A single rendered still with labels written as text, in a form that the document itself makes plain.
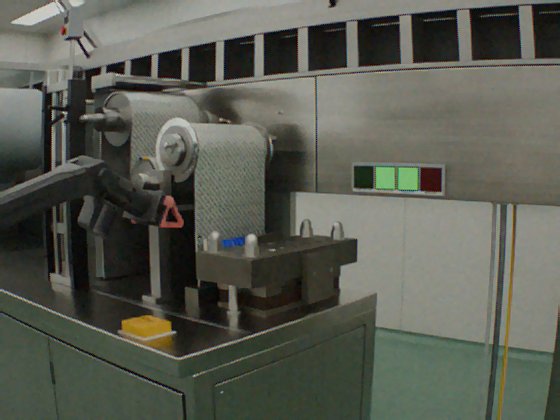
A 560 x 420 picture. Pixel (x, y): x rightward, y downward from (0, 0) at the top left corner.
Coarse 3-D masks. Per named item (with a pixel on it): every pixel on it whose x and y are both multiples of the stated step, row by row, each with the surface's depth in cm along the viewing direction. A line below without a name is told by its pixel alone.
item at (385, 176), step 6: (378, 168) 142; (384, 168) 141; (390, 168) 140; (378, 174) 142; (384, 174) 141; (390, 174) 140; (378, 180) 143; (384, 180) 142; (390, 180) 141; (378, 186) 143; (384, 186) 142; (390, 186) 141
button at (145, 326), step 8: (128, 320) 113; (136, 320) 113; (144, 320) 113; (152, 320) 113; (160, 320) 114; (128, 328) 111; (136, 328) 110; (144, 328) 109; (152, 328) 110; (160, 328) 112; (168, 328) 113; (144, 336) 109; (152, 336) 110
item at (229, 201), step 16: (208, 176) 138; (224, 176) 142; (240, 176) 147; (256, 176) 151; (208, 192) 138; (224, 192) 143; (240, 192) 147; (256, 192) 151; (208, 208) 139; (224, 208) 143; (240, 208) 147; (256, 208) 152; (208, 224) 139; (224, 224) 143; (240, 224) 147; (256, 224) 152
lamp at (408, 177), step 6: (402, 168) 138; (408, 168) 137; (414, 168) 136; (402, 174) 138; (408, 174) 137; (414, 174) 136; (402, 180) 139; (408, 180) 138; (414, 180) 137; (402, 186) 139; (408, 186) 138; (414, 186) 137
